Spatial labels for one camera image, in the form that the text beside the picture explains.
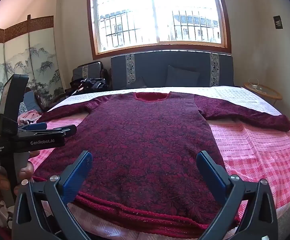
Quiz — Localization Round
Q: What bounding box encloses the dark blue pillow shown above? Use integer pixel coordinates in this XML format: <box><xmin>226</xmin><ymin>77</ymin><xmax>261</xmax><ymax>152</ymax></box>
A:
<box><xmin>165</xmin><ymin>65</ymin><xmax>201</xmax><ymax>87</ymax></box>

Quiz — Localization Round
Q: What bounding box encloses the pink checked bed blanket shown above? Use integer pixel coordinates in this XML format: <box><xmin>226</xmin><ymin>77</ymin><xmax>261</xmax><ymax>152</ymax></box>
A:
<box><xmin>33</xmin><ymin>86</ymin><xmax>290</xmax><ymax>240</ymax></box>

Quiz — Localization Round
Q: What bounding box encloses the black bag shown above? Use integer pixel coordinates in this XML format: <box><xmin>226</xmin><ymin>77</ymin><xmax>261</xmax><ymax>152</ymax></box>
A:
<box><xmin>65</xmin><ymin>78</ymin><xmax>109</xmax><ymax>97</ymax></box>

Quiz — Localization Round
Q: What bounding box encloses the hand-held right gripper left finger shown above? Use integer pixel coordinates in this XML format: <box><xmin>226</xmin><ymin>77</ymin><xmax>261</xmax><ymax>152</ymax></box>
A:
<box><xmin>11</xmin><ymin>150</ymin><xmax>93</xmax><ymax>240</ymax></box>

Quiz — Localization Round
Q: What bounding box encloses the dark blue sofa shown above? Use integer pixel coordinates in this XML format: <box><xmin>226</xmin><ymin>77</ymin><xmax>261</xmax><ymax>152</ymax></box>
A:
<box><xmin>110</xmin><ymin>51</ymin><xmax>235</xmax><ymax>90</ymax></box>

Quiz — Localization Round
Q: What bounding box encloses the pink crumpled cloth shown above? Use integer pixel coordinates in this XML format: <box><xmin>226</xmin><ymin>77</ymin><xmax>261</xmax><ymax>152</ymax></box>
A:
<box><xmin>18</xmin><ymin>110</ymin><xmax>43</xmax><ymax>126</ymax></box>

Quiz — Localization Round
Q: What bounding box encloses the person's left hand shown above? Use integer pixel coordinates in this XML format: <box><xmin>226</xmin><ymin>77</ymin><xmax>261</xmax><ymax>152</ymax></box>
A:
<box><xmin>13</xmin><ymin>151</ymin><xmax>41</xmax><ymax>196</ymax></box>

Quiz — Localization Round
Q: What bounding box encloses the dark wall switch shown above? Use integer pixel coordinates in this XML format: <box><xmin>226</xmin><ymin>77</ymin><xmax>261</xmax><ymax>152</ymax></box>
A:
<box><xmin>273</xmin><ymin>15</ymin><xmax>283</xmax><ymax>30</ymax></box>

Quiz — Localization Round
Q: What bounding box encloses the white cable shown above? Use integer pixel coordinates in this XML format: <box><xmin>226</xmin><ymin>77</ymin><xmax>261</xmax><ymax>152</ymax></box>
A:
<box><xmin>247</xmin><ymin>78</ymin><xmax>266</xmax><ymax>92</ymax></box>

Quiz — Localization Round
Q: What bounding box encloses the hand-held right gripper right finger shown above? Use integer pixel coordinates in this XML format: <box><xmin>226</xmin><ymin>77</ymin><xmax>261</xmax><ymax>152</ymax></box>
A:
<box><xmin>196</xmin><ymin>150</ymin><xmax>279</xmax><ymax>240</ymax></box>

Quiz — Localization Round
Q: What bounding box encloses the wooden framed barred window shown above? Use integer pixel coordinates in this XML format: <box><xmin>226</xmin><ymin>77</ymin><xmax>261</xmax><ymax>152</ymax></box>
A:
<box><xmin>86</xmin><ymin>0</ymin><xmax>232</xmax><ymax>60</ymax></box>

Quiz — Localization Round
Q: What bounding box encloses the painted folding screen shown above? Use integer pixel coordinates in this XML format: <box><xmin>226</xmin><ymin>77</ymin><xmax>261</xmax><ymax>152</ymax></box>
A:
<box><xmin>0</xmin><ymin>15</ymin><xmax>66</xmax><ymax>130</ymax></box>

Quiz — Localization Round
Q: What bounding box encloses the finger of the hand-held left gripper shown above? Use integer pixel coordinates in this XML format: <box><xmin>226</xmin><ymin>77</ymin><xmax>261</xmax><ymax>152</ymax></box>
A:
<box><xmin>19</xmin><ymin>122</ymin><xmax>48</xmax><ymax>131</ymax></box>
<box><xmin>23</xmin><ymin>124</ymin><xmax>77</xmax><ymax>138</ymax></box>

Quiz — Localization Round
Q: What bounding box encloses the round wooden side table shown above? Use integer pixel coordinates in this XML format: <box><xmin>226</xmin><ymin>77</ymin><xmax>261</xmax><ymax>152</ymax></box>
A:
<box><xmin>243</xmin><ymin>82</ymin><xmax>283</xmax><ymax>108</ymax></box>

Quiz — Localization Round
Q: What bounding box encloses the grey patterned pillow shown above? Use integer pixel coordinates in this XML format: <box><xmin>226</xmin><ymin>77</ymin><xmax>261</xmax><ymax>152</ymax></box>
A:
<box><xmin>127</xmin><ymin>76</ymin><xmax>147</xmax><ymax>89</ymax></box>

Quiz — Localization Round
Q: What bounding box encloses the dark chair with cushion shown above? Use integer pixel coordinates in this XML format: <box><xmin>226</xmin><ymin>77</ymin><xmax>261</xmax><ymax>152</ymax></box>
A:
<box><xmin>71</xmin><ymin>61</ymin><xmax>110</xmax><ymax>90</ymax></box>

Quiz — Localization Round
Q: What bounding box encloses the dark red patterned sweater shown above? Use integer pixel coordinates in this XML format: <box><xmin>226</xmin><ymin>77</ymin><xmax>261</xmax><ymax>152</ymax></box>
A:
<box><xmin>31</xmin><ymin>91</ymin><xmax>290</xmax><ymax>232</ymax></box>

